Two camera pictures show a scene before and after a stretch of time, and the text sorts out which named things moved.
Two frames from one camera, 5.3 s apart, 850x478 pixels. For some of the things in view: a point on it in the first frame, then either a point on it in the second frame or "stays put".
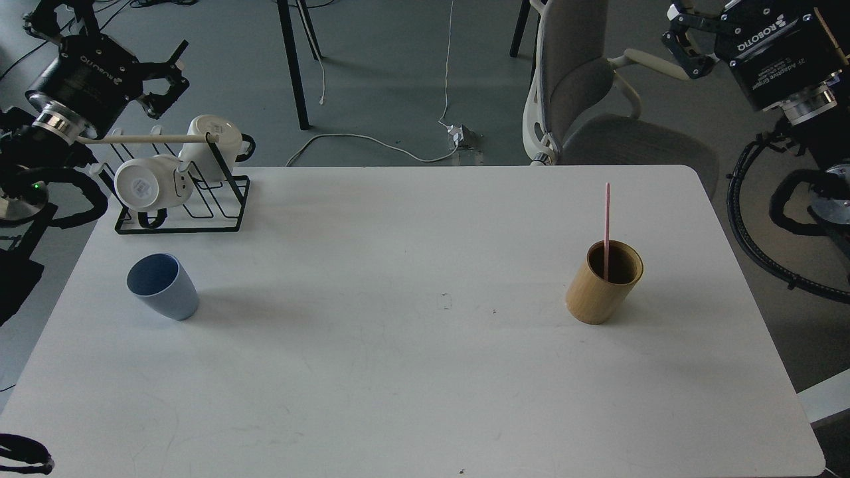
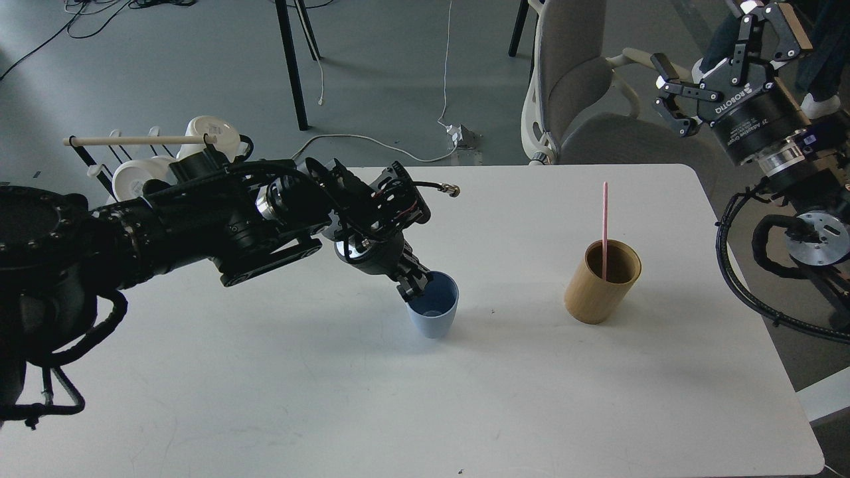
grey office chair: (584, 107) stays put
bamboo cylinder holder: (591, 299) stays put
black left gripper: (78, 93) to (386, 253)
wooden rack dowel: (180, 139) stays put
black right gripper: (784, 54) to (760, 120)
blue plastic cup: (160, 281) to (432, 312)
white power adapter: (457, 132) stays put
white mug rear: (204, 166) stays put
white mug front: (153, 182) stays put
